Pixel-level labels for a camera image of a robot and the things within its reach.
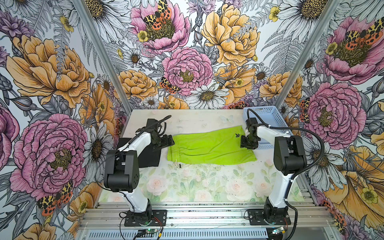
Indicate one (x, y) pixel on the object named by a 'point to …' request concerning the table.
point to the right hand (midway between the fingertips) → (245, 149)
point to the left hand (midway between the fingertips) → (168, 148)
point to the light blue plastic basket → (272, 117)
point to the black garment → (147, 157)
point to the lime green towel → (215, 146)
